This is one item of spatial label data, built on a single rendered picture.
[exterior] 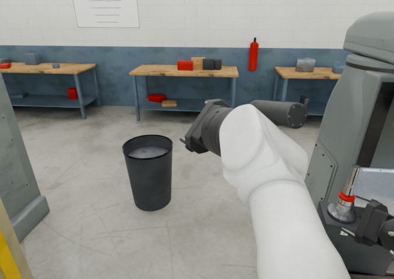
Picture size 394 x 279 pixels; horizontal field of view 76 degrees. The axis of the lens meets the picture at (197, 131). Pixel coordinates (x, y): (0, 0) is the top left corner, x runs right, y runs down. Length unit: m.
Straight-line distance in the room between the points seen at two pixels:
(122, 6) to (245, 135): 4.98
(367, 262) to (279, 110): 0.83
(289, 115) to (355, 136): 1.02
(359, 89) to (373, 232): 0.71
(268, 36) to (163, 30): 1.92
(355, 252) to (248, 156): 0.83
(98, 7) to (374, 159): 4.89
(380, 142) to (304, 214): 1.15
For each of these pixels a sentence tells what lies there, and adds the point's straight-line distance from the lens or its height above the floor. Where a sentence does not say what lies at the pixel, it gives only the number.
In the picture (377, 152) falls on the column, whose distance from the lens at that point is 1.41.
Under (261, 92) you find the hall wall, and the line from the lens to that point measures 5.14.
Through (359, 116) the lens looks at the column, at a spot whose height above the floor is 1.33.
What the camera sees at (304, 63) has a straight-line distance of 4.63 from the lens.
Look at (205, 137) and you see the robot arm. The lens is 0.43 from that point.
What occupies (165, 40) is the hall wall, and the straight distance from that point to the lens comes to 5.02.
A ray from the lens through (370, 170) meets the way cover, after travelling 1.43.
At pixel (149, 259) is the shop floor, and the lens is 2.25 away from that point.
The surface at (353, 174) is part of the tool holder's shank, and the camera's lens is 0.93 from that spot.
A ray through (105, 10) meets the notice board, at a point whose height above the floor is 1.82.
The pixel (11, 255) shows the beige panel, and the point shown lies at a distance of 1.53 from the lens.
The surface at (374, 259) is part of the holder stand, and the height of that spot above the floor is 1.01.
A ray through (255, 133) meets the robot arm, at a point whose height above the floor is 1.63.
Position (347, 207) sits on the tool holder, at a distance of 0.98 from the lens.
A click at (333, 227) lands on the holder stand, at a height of 1.12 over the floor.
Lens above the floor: 1.74
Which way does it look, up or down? 25 degrees down
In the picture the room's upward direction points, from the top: straight up
